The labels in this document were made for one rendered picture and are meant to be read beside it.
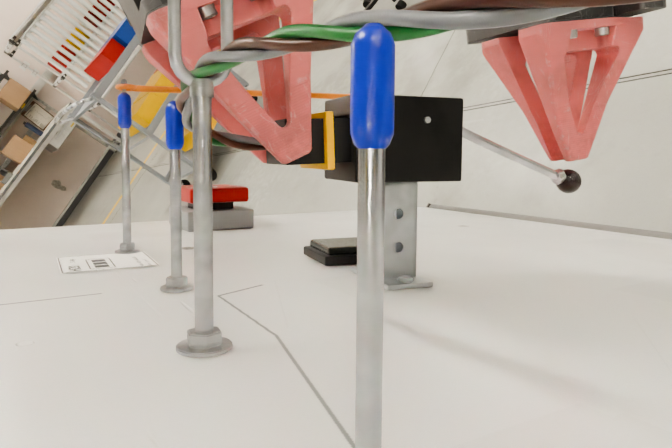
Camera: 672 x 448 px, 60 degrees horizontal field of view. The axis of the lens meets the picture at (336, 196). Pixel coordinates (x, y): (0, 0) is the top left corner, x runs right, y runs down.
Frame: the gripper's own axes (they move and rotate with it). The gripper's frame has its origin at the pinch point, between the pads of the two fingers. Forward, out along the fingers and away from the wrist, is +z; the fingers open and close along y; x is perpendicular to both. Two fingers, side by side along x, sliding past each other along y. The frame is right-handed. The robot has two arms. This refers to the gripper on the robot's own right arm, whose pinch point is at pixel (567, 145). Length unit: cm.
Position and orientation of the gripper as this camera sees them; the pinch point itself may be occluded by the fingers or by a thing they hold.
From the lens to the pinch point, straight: 35.8
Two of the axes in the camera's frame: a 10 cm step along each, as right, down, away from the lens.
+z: 1.3, 9.8, 1.3
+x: 9.3, -1.7, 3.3
